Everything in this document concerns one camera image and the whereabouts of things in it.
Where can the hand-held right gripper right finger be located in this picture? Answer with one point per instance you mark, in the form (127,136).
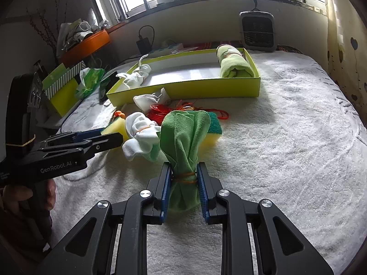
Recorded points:
(202,194)

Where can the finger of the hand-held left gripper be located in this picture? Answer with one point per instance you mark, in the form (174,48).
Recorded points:
(86,135)
(106,143)

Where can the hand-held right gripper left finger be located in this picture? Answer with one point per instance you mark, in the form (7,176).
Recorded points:
(166,194)

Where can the yellow sponge with green pad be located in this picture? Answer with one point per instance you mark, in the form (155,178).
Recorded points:
(215,126)
(114,129)

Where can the orange bead knot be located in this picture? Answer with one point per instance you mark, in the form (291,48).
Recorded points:
(120,114)

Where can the white sock bundle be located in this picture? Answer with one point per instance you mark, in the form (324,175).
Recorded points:
(137,76)
(140,137)
(146,100)

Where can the green cloth bundle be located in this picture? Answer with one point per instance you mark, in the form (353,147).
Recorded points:
(180,137)

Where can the red tassel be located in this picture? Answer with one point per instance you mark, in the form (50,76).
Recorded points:
(159,114)

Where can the yellow-green cardboard box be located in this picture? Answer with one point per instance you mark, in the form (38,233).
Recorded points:
(186,87)

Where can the person's left hand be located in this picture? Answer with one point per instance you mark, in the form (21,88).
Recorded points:
(15,196)

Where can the green striped box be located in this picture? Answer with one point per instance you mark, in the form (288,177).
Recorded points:
(61,97)

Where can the green white plastic bag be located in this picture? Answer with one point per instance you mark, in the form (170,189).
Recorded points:
(89,83)

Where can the dried flower branches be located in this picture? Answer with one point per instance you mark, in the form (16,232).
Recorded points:
(47,34)

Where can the orange shelf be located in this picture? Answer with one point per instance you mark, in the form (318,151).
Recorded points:
(86,47)

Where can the pile of crumpled bags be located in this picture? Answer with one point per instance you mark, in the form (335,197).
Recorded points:
(74,34)

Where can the white fluffy blanket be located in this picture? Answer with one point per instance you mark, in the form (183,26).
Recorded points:
(286,149)

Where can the black power adapter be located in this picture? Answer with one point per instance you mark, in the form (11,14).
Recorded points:
(143,45)

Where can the white blue power strip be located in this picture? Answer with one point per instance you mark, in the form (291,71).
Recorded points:
(169,48)

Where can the rolled green towel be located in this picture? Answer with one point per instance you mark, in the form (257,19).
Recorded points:
(235,66)

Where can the grey space heater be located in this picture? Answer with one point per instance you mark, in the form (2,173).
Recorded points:
(258,31)

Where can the heart print curtain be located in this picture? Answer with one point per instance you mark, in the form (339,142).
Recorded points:
(344,63)

